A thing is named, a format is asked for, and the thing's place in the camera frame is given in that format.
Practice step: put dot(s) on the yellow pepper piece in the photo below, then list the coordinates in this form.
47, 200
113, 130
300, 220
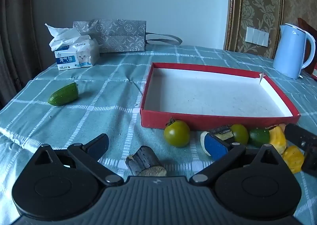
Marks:
293, 159
278, 140

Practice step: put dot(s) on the red cardboard box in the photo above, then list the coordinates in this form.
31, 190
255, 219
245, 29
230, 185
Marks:
210, 91

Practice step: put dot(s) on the white wall switch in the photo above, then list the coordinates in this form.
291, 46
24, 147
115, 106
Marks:
257, 36

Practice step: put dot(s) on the tissue pack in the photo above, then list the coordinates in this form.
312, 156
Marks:
76, 56

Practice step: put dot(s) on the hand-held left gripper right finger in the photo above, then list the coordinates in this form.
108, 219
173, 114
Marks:
215, 147

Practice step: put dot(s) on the cut cucumber piece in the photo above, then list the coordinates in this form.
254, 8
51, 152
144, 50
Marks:
258, 137

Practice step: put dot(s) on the green tomato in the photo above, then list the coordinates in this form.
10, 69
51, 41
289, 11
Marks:
239, 133
176, 133

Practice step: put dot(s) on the light blue electric kettle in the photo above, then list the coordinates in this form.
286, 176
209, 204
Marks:
289, 51

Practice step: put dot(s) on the brown curtain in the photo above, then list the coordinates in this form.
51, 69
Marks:
14, 29

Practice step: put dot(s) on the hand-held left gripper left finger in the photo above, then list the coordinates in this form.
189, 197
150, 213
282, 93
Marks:
99, 147

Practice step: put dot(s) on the cucumber end piece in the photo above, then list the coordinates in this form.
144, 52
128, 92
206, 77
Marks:
63, 94

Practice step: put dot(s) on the grey patterned gift bag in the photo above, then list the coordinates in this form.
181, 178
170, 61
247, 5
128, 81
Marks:
118, 34

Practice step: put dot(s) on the dark eggplant piece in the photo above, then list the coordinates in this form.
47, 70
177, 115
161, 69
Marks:
145, 161
223, 132

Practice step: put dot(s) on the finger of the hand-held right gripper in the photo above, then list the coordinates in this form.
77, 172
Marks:
301, 137
310, 161

